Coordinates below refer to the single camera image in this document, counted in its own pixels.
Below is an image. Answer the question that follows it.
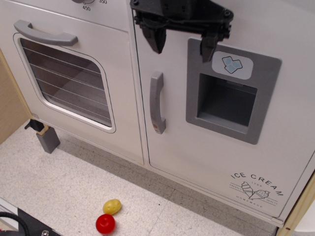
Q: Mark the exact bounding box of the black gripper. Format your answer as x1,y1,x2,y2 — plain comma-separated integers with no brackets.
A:
130,0,234,63

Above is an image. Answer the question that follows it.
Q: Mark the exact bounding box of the white toy fridge door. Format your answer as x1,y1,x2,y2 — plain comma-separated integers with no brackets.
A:
134,0,315,224

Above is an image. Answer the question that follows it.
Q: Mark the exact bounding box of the grey ice dispenser panel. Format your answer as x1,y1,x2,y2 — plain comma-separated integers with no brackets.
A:
186,38,282,145

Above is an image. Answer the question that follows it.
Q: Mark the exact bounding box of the white toy kitchen cabinet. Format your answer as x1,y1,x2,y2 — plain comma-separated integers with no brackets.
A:
0,0,315,236

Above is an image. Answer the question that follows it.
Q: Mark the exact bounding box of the white toy oven door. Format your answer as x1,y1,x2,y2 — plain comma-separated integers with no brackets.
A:
0,0,143,164

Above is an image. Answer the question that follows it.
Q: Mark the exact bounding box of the grey oven temperature knob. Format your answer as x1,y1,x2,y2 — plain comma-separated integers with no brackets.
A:
72,0,95,4

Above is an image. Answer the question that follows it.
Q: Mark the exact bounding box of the grey kitchen leg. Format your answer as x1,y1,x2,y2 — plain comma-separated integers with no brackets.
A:
36,127,60,154

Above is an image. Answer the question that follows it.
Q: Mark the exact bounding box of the black clamp on leg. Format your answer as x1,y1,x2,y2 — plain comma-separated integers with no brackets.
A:
24,119,44,132

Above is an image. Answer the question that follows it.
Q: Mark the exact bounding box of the yellow toy potato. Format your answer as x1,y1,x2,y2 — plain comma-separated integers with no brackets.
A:
102,199,122,215

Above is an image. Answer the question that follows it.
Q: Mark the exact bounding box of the light wooden left panel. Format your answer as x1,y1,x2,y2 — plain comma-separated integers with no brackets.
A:
0,53,32,143

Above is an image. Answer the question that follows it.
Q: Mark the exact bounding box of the red toy tomato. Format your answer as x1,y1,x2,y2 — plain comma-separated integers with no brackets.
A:
95,214,116,235

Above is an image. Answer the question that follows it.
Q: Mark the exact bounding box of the grey fridge door handle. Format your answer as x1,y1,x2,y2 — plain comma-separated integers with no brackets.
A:
149,71,166,134

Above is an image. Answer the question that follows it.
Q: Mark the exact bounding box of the grey oven door handle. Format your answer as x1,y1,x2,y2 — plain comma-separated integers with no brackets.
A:
14,20,78,46

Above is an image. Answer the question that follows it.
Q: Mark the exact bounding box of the light wooden side post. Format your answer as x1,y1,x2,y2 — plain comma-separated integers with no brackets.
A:
276,172,315,236

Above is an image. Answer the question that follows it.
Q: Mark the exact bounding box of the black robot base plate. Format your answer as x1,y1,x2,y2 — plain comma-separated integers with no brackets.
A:
18,208,60,236

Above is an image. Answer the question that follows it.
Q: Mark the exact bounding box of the black cable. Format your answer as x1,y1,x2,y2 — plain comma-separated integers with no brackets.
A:
0,211,40,236

